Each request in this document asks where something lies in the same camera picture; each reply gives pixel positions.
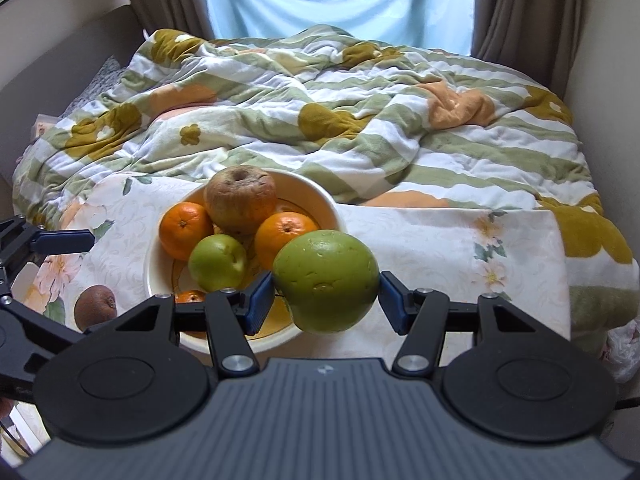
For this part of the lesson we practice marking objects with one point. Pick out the grey bed headboard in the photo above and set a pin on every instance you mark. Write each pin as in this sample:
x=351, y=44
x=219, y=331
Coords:
x=57, y=77

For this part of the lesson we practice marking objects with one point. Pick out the orange in bowl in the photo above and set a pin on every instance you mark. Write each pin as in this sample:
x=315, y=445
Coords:
x=276, y=231

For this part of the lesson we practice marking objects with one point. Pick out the striped floral quilt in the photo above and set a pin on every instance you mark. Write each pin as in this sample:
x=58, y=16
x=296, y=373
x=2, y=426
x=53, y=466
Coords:
x=371, y=123

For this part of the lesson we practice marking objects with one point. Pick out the large orange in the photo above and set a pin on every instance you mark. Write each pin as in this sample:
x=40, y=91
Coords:
x=182, y=227

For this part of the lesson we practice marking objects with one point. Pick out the small green apple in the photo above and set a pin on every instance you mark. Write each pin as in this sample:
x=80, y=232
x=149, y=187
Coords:
x=218, y=261

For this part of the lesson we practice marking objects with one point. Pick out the right brown curtain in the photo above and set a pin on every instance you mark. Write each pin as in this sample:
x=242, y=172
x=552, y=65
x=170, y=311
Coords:
x=537, y=37

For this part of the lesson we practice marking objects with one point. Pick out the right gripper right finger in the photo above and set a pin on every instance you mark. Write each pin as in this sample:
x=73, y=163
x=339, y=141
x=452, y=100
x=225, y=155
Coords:
x=436, y=329

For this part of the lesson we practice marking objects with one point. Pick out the white plastic bag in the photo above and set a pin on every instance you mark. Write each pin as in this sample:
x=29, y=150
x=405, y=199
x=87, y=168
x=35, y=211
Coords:
x=621, y=353

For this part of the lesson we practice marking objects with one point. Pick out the brown kiwi with sticker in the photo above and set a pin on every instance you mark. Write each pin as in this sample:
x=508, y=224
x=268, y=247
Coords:
x=95, y=305

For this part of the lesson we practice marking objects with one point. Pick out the cream ceramic fruit bowl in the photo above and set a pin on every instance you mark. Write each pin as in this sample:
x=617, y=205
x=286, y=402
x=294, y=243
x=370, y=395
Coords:
x=163, y=274

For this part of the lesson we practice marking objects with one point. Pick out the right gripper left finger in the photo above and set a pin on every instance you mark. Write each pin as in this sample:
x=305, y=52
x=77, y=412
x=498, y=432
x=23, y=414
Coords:
x=227, y=317

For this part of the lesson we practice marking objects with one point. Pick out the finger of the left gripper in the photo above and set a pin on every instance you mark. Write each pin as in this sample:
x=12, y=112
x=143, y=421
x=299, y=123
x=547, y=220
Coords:
x=22, y=242
x=25, y=332

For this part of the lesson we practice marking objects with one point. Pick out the grey patterned pillow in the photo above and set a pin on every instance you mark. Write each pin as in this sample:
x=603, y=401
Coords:
x=105, y=78

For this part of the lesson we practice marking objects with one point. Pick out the wrinkled yellow apple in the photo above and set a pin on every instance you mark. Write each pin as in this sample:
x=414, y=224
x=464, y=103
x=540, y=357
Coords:
x=239, y=198

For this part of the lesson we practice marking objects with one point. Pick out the mandarin orange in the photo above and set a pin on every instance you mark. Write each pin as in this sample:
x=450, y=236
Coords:
x=187, y=297

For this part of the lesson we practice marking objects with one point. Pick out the large green apple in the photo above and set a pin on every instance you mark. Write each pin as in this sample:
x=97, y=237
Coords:
x=328, y=279

